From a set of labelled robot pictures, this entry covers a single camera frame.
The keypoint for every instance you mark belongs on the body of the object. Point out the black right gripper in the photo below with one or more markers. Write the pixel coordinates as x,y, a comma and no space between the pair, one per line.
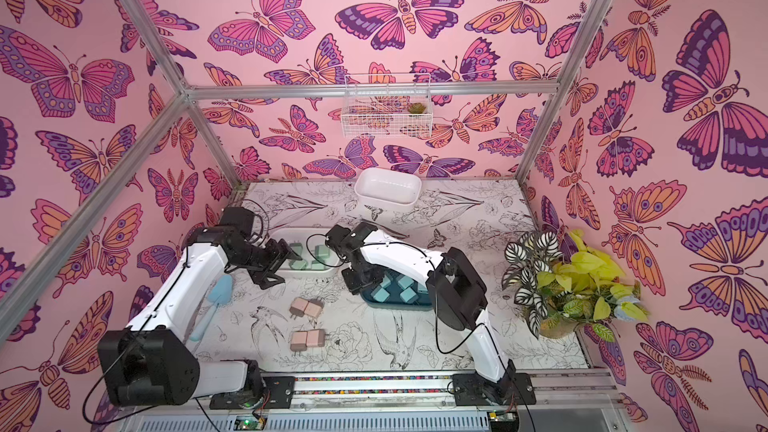
352,273

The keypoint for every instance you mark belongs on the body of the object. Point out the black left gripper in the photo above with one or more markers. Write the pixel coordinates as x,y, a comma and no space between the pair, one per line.
279,254

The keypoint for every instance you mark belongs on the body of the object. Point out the dark teal storage box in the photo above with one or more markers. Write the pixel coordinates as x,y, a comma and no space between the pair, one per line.
394,302

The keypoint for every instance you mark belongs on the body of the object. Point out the white storage box front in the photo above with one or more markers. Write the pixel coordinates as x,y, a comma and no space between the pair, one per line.
309,243

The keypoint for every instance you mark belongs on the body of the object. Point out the white storage box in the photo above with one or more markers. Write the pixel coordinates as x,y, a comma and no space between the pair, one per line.
388,189
309,243

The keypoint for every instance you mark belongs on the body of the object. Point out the pink plug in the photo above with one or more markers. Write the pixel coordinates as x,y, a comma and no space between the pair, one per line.
316,338
297,307
298,341
313,309

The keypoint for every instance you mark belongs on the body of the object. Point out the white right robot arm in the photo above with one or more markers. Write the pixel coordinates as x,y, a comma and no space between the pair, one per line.
456,291

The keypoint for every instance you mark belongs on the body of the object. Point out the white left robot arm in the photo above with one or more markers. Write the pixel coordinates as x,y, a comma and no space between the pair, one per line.
147,363

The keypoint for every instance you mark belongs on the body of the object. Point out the small green succulent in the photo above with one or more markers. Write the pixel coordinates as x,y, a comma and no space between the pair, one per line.
417,108

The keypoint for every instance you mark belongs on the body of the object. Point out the potted green plant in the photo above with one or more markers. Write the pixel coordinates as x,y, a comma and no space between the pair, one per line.
561,284

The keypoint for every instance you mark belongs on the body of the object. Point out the white wire wall basket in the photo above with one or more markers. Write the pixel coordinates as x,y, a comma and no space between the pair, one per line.
385,115

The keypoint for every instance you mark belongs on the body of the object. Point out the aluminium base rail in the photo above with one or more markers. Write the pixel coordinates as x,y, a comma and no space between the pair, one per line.
549,400

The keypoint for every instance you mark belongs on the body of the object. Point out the aluminium frame top bar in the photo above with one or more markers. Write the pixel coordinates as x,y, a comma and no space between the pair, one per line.
404,88

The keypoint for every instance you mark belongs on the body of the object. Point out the aluminium frame post left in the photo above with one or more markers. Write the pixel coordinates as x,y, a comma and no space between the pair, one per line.
182,90

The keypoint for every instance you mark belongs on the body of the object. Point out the aluminium frame post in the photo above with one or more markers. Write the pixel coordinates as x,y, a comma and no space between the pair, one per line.
182,90
597,11

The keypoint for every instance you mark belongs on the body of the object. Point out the aluminium frame left beam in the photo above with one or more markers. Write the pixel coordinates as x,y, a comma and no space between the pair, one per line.
45,266

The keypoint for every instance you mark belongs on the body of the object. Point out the aluminium frame post right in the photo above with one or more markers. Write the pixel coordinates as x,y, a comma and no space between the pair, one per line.
597,11

